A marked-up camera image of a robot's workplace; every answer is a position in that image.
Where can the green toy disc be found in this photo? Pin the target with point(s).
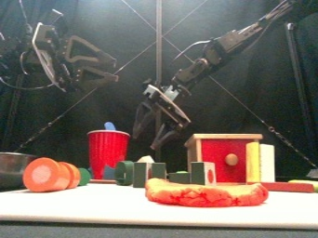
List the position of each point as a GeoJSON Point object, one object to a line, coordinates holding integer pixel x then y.
{"type": "Point", "coordinates": [86, 177]}

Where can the grey metal foot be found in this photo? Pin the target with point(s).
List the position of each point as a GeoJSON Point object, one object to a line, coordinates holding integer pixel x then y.
{"type": "Point", "coordinates": [315, 174]}

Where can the small orange toy carrot piece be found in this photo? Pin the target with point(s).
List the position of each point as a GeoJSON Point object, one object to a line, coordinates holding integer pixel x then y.
{"type": "Point", "coordinates": [74, 175]}

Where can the metal bowl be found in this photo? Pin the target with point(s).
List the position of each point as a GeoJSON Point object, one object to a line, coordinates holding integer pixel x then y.
{"type": "Point", "coordinates": [13, 167]}

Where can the tall yellow flat block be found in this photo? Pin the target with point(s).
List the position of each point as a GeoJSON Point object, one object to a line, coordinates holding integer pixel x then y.
{"type": "Point", "coordinates": [253, 162]}

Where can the red plastic cup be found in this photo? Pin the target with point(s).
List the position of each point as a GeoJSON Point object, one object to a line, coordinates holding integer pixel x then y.
{"type": "Point", "coordinates": [109, 152]}

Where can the yellow-green toy piece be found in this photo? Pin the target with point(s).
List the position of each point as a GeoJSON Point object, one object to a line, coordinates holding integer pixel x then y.
{"type": "Point", "coordinates": [307, 182]}

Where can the black frame post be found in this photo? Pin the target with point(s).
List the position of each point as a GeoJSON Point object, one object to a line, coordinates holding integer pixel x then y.
{"type": "Point", "coordinates": [299, 77]}

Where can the vertical metal frame pole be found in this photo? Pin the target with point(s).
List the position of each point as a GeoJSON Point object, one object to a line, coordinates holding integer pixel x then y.
{"type": "Point", "coordinates": [160, 31]}

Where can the blue plastic spoon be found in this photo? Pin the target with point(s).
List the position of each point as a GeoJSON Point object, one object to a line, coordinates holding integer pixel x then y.
{"type": "Point", "coordinates": [110, 126]}

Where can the dark red flat bar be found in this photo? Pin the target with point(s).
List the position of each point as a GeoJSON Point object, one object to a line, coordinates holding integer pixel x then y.
{"type": "Point", "coordinates": [291, 187]}

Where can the white cutting board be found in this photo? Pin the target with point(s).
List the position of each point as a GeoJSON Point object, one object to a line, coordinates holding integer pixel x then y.
{"type": "Point", "coordinates": [84, 207]}

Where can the red play dough lump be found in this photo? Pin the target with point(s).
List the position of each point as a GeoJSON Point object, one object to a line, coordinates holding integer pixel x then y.
{"type": "Point", "coordinates": [208, 195]}

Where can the wooden box with red front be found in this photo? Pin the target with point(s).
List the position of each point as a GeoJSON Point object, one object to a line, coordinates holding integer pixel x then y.
{"type": "Point", "coordinates": [216, 148]}

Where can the tall plain white block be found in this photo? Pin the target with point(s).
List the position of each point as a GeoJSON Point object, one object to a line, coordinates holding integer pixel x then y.
{"type": "Point", "coordinates": [268, 162]}

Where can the large orange toy carrot piece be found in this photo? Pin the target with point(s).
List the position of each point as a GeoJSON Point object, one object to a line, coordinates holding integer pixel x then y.
{"type": "Point", "coordinates": [42, 175]}

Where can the toy maki with red centre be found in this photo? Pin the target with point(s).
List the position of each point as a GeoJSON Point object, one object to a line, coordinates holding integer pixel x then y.
{"type": "Point", "coordinates": [204, 173]}

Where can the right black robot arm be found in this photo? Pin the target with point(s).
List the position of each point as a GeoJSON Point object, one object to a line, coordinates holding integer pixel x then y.
{"type": "Point", "coordinates": [224, 46]}

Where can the speckled white toy rice block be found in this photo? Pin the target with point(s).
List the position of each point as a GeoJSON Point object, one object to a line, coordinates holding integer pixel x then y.
{"type": "Point", "coordinates": [146, 159]}

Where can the small blue toy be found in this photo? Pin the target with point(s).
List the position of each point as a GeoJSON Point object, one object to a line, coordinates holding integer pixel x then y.
{"type": "Point", "coordinates": [109, 173]}

